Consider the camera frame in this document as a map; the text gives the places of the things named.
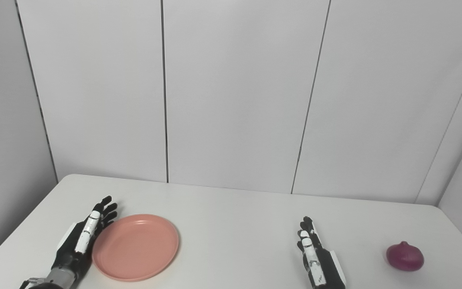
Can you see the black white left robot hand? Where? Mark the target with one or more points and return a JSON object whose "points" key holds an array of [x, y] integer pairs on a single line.
{"points": [[72, 251]]}

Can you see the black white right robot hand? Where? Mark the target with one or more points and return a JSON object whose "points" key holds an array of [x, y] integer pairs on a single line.
{"points": [[322, 263]]}

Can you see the pink round plate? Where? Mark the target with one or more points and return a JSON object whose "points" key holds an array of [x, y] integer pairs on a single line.
{"points": [[135, 247]]}

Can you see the purple red onion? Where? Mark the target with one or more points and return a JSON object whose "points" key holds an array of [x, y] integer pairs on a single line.
{"points": [[405, 257]]}

